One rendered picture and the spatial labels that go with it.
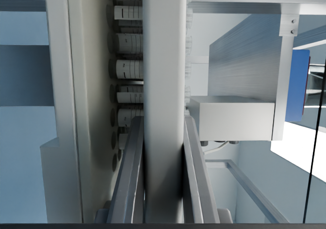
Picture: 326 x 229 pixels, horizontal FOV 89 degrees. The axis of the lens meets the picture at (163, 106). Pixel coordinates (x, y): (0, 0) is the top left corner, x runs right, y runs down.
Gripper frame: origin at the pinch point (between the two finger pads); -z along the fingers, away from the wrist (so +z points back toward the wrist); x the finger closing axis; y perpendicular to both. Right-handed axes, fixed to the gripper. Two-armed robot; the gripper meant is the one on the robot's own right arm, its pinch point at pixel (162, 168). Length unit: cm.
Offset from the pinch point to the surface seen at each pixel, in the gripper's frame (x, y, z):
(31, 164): 95, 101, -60
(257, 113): -24.9, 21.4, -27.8
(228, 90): -29, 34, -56
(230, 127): -18.0, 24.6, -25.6
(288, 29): -30.5, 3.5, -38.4
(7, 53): 50, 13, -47
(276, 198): -192, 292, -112
